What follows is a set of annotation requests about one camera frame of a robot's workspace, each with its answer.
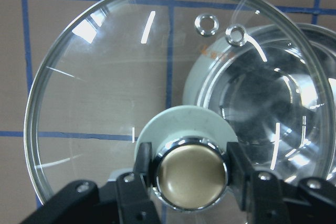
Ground glass pot lid gold knob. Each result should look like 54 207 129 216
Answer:
25 0 333 202

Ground white steel cooking pot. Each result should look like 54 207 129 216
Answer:
182 25 335 183

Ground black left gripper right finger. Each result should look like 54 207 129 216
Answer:
227 142 289 223

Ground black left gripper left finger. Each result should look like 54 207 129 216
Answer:
117 142 160 223

